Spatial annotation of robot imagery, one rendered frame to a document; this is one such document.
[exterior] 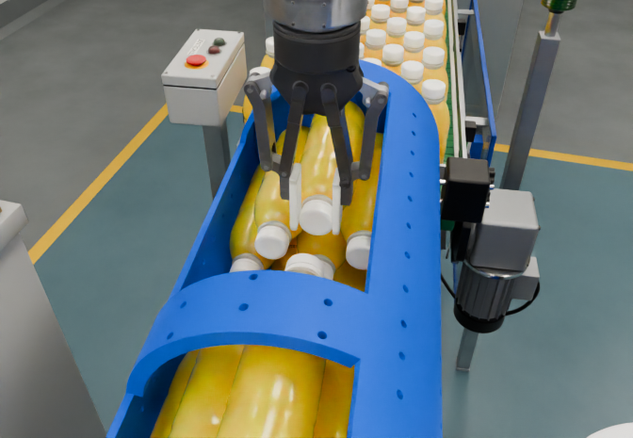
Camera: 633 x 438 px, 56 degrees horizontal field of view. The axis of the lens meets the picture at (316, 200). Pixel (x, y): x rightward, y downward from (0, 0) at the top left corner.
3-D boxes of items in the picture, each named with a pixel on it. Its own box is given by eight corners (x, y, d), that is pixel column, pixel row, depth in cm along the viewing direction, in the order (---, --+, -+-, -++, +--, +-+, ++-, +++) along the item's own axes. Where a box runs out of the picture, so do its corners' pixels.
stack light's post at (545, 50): (456, 369, 185) (541, 38, 115) (455, 359, 189) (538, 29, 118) (468, 371, 185) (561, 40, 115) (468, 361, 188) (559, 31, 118)
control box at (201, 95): (169, 123, 110) (160, 73, 104) (202, 73, 125) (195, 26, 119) (221, 127, 109) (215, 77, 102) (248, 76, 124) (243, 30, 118)
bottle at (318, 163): (367, 102, 78) (352, 190, 63) (363, 146, 82) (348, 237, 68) (315, 95, 78) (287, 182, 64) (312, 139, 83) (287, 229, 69)
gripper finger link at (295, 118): (309, 89, 52) (294, 84, 52) (287, 184, 59) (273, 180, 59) (316, 68, 55) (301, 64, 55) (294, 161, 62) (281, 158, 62)
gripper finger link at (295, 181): (296, 180, 60) (288, 179, 60) (296, 231, 64) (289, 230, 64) (301, 163, 62) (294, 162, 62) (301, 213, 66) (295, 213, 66)
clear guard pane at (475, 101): (455, 300, 148) (492, 137, 117) (449, 130, 208) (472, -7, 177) (457, 300, 148) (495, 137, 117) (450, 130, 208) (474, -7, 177)
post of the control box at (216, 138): (239, 391, 180) (198, 103, 116) (243, 380, 183) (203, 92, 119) (252, 393, 179) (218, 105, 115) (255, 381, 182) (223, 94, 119)
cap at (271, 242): (274, 251, 72) (271, 261, 70) (251, 231, 70) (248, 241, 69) (298, 237, 70) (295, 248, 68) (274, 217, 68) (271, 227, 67)
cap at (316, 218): (337, 198, 65) (335, 209, 63) (335, 224, 67) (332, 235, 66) (302, 193, 65) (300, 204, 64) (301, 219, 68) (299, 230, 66)
